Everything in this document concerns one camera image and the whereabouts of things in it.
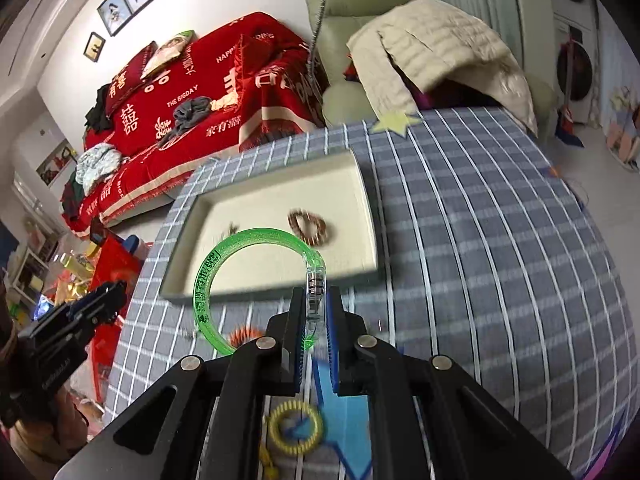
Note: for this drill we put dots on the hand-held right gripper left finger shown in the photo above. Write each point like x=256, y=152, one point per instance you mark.
x=300, y=355

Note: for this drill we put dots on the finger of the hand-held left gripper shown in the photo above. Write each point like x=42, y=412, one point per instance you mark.
x=97, y=312
x=112, y=291

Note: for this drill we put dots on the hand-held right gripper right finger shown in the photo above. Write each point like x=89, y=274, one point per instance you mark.
x=331, y=355

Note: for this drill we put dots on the green translucent bangle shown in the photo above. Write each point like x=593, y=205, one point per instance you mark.
x=200, y=300

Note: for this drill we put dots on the cream rectangular tray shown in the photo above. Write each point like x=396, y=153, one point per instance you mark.
x=260, y=205

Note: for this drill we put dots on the person's left forearm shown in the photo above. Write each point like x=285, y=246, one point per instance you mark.
x=40, y=440

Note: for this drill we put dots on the red snack bag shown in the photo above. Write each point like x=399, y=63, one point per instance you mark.
x=117, y=262

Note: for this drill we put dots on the blue star sticker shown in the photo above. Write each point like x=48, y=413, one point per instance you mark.
x=347, y=425

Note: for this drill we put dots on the pale patterned garment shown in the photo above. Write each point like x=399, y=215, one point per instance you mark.
x=97, y=165

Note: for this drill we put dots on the small bead earring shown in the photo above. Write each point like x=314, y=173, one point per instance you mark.
x=232, y=229

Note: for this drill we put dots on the black crumpled garment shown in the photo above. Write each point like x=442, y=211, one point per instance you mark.
x=97, y=107

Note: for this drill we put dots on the grey checked tablecloth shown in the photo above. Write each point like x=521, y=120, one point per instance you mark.
x=475, y=240

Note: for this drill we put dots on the grey crumpled garment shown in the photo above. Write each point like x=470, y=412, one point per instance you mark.
x=187, y=112

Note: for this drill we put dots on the red embroidered pillow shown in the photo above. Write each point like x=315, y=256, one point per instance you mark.
x=130, y=77

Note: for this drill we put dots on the red blanket sofa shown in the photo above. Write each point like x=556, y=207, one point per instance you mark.
x=210, y=75

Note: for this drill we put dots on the yellow star sticker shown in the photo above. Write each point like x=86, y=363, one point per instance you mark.
x=397, y=122

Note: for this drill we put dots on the printed face cushion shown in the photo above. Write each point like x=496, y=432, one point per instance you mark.
x=167, y=51

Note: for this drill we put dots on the red satin cushion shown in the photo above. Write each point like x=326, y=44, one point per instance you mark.
x=250, y=75

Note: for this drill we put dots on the purple garment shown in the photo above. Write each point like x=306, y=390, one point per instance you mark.
x=426, y=99

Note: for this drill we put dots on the cream puffer jacket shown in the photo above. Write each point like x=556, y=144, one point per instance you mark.
x=435, y=45

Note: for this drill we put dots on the green armchair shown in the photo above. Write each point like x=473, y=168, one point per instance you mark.
x=340, y=25

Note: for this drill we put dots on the small black picture frame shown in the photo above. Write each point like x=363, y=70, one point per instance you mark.
x=94, y=46

